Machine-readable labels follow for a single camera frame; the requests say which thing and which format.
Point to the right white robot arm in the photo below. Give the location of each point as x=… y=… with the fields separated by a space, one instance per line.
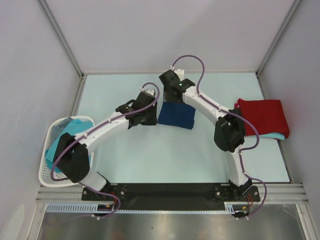
x=229 y=132

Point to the folded light blue t shirt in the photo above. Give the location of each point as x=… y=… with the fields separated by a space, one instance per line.
x=273 y=135

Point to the navy blue t shirt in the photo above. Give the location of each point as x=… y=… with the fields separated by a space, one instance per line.
x=177 y=114

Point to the aluminium frame rail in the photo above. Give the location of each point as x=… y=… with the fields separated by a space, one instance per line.
x=277 y=193

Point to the turquoise t shirt in basket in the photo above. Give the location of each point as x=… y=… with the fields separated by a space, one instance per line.
x=74 y=127

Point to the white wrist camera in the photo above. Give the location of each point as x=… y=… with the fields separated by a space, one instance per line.
x=179 y=72
x=149 y=91

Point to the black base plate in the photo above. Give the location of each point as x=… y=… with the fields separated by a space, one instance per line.
x=179 y=196

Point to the light blue cable duct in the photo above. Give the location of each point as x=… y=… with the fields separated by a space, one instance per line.
x=94 y=208

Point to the white laundry basket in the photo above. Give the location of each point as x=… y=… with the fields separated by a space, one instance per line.
x=44 y=173

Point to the folded red t shirt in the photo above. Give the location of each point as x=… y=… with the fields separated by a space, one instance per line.
x=267 y=116

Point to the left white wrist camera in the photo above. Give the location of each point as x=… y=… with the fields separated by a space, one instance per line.
x=149 y=91

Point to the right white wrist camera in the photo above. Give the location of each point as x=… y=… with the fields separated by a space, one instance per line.
x=179 y=72

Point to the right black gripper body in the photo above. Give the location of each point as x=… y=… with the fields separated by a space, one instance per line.
x=167 y=97

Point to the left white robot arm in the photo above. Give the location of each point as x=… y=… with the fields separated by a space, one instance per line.
x=74 y=150

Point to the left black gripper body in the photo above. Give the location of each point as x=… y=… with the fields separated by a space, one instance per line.
x=149 y=116

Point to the grey shirt in basket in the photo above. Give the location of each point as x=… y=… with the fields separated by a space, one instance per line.
x=59 y=127

